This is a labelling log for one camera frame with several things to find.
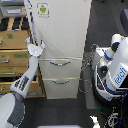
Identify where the white fridge body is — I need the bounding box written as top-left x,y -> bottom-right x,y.
23,0 -> 92,99

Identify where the wooden drawer cabinet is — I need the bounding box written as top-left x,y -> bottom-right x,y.
0,16 -> 47,99

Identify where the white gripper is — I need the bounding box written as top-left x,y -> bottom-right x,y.
25,37 -> 46,57

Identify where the green android sticker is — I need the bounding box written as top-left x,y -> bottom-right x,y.
37,3 -> 49,17

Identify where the fridge drawer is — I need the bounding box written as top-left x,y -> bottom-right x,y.
43,79 -> 79,99
39,59 -> 82,79

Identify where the coiled grey cable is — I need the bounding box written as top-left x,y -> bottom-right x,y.
77,43 -> 100,94

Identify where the grey box on cabinet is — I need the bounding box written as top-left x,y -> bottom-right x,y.
0,6 -> 26,17

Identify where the upper fridge drawer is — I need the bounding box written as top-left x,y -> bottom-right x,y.
39,59 -> 82,79

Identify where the white blue robot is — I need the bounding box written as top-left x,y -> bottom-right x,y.
92,34 -> 128,106

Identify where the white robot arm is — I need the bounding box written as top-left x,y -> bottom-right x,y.
0,39 -> 45,128

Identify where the lower fridge drawer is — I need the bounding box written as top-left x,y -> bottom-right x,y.
43,79 -> 79,99

